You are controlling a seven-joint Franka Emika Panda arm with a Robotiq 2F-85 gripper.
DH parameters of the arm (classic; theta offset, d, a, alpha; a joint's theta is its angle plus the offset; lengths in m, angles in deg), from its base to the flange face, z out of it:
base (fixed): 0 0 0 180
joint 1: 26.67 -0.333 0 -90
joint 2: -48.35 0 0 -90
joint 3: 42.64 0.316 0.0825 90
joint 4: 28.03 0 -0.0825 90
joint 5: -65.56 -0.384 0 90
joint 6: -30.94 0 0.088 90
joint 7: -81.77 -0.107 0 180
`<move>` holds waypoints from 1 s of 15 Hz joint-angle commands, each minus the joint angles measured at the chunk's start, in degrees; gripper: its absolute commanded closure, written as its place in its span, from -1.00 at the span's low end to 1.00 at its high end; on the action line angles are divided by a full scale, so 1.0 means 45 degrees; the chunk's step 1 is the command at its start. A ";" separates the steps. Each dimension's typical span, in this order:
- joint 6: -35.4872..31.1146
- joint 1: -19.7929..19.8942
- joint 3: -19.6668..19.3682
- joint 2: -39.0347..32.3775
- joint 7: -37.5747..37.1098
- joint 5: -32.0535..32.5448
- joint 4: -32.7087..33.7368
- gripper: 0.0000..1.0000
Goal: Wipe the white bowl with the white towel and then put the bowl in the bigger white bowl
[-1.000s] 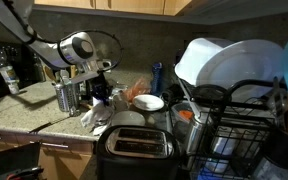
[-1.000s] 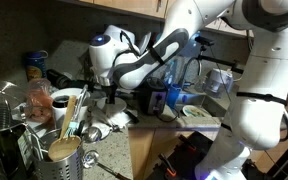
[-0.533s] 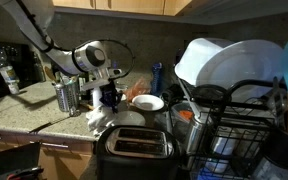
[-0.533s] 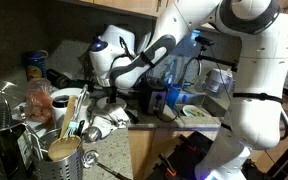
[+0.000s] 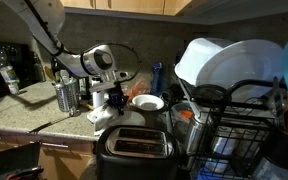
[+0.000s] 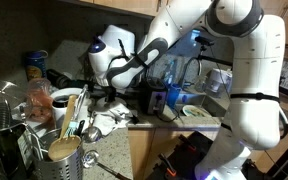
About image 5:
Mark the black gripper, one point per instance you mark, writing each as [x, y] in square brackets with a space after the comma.
[117, 97]

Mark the white towel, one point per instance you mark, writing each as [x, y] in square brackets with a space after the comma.
[100, 116]

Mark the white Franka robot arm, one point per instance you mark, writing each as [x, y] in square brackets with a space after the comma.
[40, 20]

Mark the bigger white bowl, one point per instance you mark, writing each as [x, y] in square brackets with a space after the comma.
[148, 102]

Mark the orange plastic bag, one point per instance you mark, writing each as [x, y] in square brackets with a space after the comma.
[139, 88]

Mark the wooden spoon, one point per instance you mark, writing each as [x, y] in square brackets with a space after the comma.
[88, 106]

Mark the blue bottle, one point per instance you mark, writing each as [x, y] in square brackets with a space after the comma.
[156, 80]

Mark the perforated metal utensil holder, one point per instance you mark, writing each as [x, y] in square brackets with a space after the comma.
[67, 98]

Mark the black toaster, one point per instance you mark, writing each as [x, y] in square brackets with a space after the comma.
[140, 166]

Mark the clear plastic food container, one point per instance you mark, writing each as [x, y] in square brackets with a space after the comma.
[184, 115]

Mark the wooden base cabinet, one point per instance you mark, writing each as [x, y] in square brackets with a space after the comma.
[67, 163]

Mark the stainless steel tumbler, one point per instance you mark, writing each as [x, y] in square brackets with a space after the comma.
[194, 133]

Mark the white plastic tub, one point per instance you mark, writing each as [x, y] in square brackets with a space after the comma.
[192, 63]

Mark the dark glass bottle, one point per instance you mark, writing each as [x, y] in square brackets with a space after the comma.
[39, 71]

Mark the black round strainer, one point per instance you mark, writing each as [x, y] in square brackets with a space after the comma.
[210, 95]

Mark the wooden upper cabinets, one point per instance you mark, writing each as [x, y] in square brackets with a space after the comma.
[134, 5]

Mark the clear plastic water bottle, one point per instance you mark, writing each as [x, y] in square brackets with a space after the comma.
[7, 75]

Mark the black case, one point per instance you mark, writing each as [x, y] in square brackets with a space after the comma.
[10, 160]

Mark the large white plate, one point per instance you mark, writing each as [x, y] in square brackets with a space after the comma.
[244, 63]

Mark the shiny steel utensil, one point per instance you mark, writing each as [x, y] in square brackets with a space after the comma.
[279, 100]

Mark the black utensil cup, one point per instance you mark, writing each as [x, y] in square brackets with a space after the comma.
[284, 150]

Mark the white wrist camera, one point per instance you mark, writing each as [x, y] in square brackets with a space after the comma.
[102, 86]

